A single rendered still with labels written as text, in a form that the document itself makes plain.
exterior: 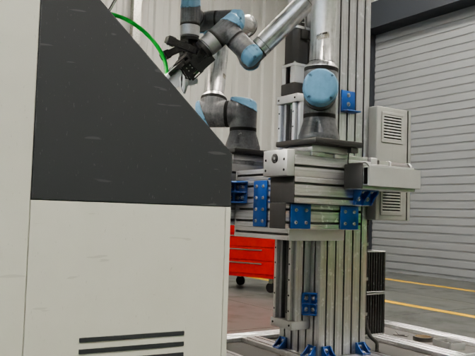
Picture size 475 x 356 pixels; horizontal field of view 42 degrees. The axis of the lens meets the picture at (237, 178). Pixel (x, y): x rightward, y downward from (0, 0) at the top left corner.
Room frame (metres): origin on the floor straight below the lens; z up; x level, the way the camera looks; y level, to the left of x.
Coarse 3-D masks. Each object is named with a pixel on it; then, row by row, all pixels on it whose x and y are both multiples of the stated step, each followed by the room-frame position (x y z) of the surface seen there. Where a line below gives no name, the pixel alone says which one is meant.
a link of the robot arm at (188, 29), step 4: (184, 24) 2.25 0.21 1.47; (188, 24) 2.25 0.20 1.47; (192, 24) 2.25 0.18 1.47; (180, 28) 2.27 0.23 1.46; (184, 28) 2.25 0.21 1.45; (188, 28) 2.25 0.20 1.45; (192, 28) 2.25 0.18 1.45; (196, 28) 2.26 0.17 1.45; (180, 32) 2.27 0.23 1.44; (184, 32) 2.25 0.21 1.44; (188, 32) 2.25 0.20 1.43; (192, 32) 2.25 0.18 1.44; (196, 32) 2.26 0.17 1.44; (180, 36) 2.28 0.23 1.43
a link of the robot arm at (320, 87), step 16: (320, 0) 2.04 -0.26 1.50; (336, 0) 2.06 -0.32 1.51; (320, 16) 2.04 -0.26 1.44; (320, 32) 2.04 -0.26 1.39; (320, 48) 2.04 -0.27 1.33; (320, 64) 2.02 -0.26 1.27; (304, 80) 2.04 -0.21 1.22; (320, 80) 2.01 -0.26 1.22; (336, 80) 2.01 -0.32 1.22; (304, 96) 2.06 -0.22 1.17; (320, 96) 2.02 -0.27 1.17
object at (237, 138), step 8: (232, 128) 2.60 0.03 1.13; (240, 128) 2.57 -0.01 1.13; (248, 128) 2.58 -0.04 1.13; (232, 136) 2.59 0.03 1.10; (240, 136) 2.57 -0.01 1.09; (248, 136) 2.57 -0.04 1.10; (256, 136) 2.61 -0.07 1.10; (232, 144) 2.57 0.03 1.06; (240, 144) 2.56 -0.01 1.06; (248, 144) 2.56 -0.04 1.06; (256, 144) 2.59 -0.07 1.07
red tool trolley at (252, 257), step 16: (240, 240) 6.31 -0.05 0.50; (256, 240) 6.22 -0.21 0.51; (272, 240) 6.12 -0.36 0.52; (240, 256) 6.31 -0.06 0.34; (256, 256) 6.22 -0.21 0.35; (272, 256) 6.12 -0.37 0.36; (240, 272) 6.31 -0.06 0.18; (256, 272) 6.21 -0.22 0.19; (272, 272) 6.12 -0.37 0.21; (272, 288) 6.16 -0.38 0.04
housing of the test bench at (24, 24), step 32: (0, 0) 1.53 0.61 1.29; (32, 0) 1.56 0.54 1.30; (0, 32) 1.53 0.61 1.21; (32, 32) 1.56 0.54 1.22; (0, 64) 1.53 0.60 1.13; (32, 64) 1.57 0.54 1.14; (0, 96) 1.53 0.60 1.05; (32, 96) 1.57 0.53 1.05; (0, 128) 1.53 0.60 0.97; (32, 128) 1.57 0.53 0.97; (0, 160) 1.54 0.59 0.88; (32, 160) 1.58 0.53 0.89; (0, 192) 1.54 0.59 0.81; (0, 224) 1.54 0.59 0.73; (0, 256) 1.54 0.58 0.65; (0, 288) 1.54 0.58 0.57; (0, 320) 1.54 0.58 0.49; (0, 352) 1.55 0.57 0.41
